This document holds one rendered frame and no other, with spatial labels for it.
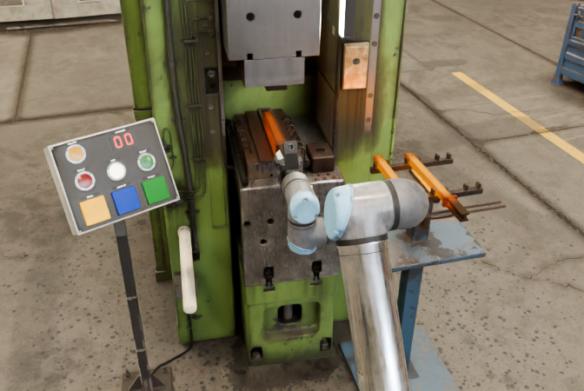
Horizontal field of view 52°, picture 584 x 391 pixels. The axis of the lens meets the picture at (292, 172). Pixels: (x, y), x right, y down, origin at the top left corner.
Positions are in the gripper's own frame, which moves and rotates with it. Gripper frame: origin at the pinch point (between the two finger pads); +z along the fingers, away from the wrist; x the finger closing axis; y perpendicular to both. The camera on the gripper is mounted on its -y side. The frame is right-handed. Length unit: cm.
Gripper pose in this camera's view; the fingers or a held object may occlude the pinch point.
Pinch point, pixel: (283, 149)
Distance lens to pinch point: 209.9
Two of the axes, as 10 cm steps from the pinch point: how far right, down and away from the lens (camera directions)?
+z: -1.9, -4.8, 8.6
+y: 0.0, 8.7, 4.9
